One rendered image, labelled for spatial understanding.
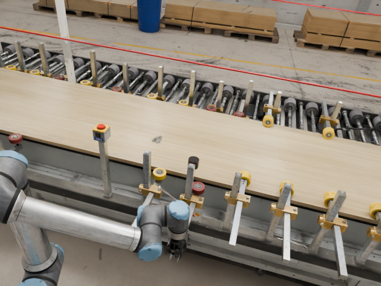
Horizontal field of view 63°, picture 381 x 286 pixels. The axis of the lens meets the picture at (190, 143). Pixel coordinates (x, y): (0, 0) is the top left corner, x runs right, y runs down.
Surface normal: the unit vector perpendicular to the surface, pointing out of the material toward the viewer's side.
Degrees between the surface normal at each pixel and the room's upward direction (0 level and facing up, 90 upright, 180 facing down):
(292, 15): 90
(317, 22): 90
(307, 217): 90
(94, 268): 0
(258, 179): 0
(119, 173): 90
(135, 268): 0
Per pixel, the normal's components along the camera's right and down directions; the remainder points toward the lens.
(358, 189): 0.08, -0.80
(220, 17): -0.15, 0.58
